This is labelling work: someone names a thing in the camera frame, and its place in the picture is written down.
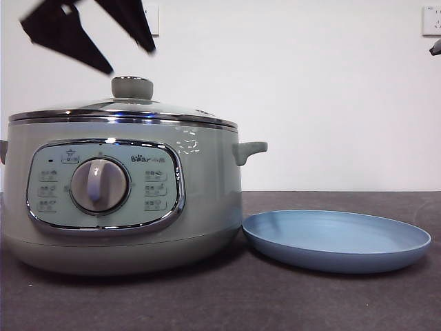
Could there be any blue round plate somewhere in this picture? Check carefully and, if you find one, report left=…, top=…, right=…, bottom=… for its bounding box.
left=242, top=210, right=433, bottom=275

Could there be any white wall socket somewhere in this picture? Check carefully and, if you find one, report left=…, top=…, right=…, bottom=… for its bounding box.
left=143, top=3, right=161, bottom=37
left=422, top=5, right=441, bottom=37

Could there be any glass lid with green knob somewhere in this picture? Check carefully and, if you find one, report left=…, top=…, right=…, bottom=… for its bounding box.
left=8, top=76, right=239, bottom=126

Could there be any pale green electric steamer pot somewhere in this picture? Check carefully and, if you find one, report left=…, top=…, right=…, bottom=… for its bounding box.
left=0, top=117, right=269, bottom=277

